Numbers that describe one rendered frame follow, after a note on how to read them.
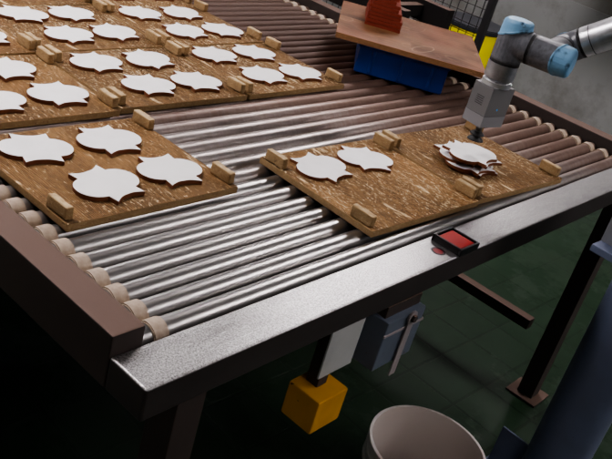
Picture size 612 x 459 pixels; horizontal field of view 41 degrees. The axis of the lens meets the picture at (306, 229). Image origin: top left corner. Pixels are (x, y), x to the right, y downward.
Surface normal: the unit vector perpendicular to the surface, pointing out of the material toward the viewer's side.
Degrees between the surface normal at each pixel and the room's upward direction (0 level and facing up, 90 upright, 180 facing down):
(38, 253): 0
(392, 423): 87
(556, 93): 90
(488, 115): 90
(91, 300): 0
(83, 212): 0
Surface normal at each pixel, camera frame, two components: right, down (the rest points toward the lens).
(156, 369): 0.25, -0.86
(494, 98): 0.58, 0.51
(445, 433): -0.50, 0.23
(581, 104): -0.69, 0.18
